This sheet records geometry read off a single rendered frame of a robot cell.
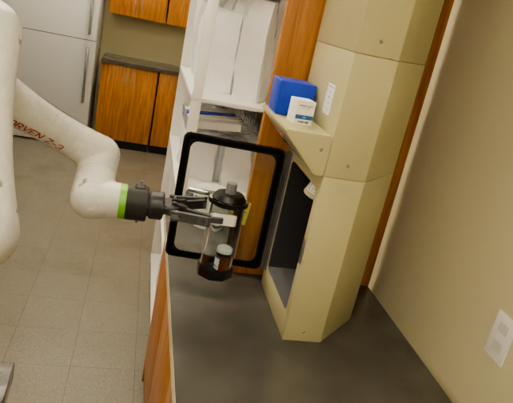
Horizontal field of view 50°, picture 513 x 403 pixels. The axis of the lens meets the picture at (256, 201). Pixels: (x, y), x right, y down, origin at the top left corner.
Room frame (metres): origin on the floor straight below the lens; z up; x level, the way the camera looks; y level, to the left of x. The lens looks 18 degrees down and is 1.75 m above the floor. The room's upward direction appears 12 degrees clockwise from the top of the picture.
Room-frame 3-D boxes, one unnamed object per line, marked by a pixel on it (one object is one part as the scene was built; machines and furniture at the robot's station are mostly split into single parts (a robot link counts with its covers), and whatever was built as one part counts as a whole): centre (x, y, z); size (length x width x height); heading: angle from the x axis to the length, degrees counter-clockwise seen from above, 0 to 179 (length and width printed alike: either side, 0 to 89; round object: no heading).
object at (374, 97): (1.49, -0.23, 1.32); 0.32 x 0.25 x 0.77; 14
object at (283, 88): (1.53, -0.03, 1.55); 0.10 x 0.10 x 0.09; 14
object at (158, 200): (1.36, 0.23, 1.23); 0.09 x 0.08 x 0.07; 104
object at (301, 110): (1.41, -0.06, 1.54); 0.05 x 0.05 x 0.06; 22
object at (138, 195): (1.34, 0.30, 1.23); 0.09 x 0.06 x 0.12; 14
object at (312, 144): (1.45, -0.05, 1.46); 0.32 x 0.12 x 0.10; 14
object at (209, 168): (1.59, 0.10, 1.19); 0.30 x 0.01 x 0.40; 97
